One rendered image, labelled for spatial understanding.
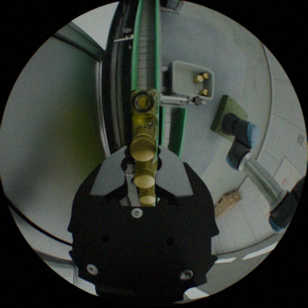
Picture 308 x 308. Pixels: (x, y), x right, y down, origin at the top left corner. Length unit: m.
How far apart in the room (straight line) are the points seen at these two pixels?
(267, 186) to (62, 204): 0.57
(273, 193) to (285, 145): 3.20
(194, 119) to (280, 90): 3.67
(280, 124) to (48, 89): 3.81
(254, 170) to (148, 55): 0.64
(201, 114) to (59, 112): 0.61
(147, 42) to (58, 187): 0.52
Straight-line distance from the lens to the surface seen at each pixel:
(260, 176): 0.48
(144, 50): 0.45
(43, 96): 0.16
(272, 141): 3.72
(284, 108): 3.78
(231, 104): 0.69
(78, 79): 0.22
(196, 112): 0.59
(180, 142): 0.35
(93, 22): 0.33
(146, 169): 0.15
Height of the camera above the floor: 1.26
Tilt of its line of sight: 60 degrees down
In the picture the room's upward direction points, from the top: 174 degrees clockwise
